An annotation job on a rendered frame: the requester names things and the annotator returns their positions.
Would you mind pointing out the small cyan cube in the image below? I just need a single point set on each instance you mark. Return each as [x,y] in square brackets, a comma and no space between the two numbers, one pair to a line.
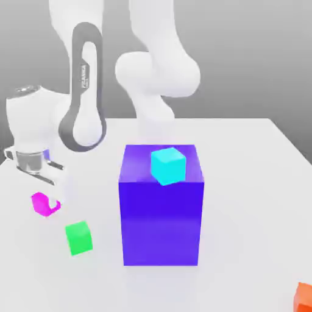
[168,168]

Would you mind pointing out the large purple box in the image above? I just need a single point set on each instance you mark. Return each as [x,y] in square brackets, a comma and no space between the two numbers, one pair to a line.
[160,224]

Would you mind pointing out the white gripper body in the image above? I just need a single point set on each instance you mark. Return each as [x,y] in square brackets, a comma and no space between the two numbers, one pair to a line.
[52,181]

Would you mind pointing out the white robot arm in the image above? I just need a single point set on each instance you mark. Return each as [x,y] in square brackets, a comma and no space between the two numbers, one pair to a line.
[156,61]

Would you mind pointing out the small magenta cube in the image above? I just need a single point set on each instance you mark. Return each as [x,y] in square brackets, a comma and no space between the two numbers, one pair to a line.
[39,204]

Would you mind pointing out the small green cube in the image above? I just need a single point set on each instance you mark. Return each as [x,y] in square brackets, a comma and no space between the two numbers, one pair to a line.
[79,240]

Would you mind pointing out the small orange cube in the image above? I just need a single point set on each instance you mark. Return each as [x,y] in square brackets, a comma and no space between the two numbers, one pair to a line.
[304,296]

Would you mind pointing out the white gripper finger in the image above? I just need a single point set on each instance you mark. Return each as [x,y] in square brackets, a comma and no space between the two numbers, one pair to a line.
[54,200]

